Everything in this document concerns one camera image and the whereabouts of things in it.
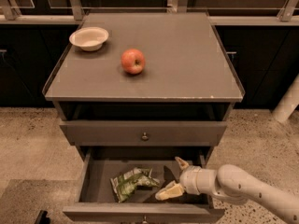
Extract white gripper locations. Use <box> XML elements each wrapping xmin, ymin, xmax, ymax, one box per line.
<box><xmin>155</xmin><ymin>156</ymin><xmax>201</xmax><ymax>201</ymax></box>

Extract green jalapeno chip bag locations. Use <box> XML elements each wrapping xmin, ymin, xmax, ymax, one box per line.
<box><xmin>110</xmin><ymin>167</ymin><xmax>160</xmax><ymax>203</ymax></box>

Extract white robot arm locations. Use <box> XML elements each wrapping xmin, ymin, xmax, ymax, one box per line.
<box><xmin>155</xmin><ymin>157</ymin><xmax>299</xmax><ymax>224</ymax></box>

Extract grey drawer cabinet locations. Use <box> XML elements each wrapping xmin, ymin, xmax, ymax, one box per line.
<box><xmin>44</xmin><ymin>13</ymin><xmax>244</xmax><ymax>154</ymax></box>

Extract grey open middle drawer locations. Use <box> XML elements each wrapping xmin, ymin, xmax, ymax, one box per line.
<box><xmin>63</xmin><ymin>147</ymin><xmax>224</xmax><ymax>224</ymax></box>

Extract grey top drawer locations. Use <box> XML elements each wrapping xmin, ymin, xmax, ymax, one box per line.
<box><xmin>60</xmin><ymin>120</ymin><xmax>227</xmax><ymax>147</ymax></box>

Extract round brass top knob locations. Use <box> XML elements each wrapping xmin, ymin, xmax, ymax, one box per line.
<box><xmin>141</xmin><ymin>133</ymin><xmax>149</xmax><ymax>141</ymax></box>

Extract round brass knob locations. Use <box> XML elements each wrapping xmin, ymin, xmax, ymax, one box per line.
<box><xmin>141</xmin><ymin>216</ymin><xmax>149</xmax><ymax>224</ymax></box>
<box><xmin>141</xmin><ymin>133</ymin><xmax>149</xmax><ymax>141</ymax></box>

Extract round brass middle knob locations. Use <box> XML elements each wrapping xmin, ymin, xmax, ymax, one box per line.
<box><xmin>141</xmin><ymin>216</ymin><xmax>149</xmax><ymax>224</ymax></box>

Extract red apple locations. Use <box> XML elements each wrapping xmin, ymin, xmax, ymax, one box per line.
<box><xmin>121</xmin><ymin>49</ymin><xmax>145</xmax><ymax>75</ymax></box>

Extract black object at floor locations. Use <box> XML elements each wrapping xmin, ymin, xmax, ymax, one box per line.
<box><xmin>35</xmin><ymin>210</ymin><xmax>50</xmax><ymax>224</ymax></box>

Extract white paper bowl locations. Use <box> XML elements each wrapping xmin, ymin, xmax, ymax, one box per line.
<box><xmin>69</xmin><ymin>27</ymin><xmax>109</xmax><ymax>51</ymax></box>

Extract metal railing frame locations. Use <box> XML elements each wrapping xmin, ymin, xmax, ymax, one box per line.
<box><xmin>0</xmin><ymin>0</ymin><xmax>299</xmax><ymax>26</ymax></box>

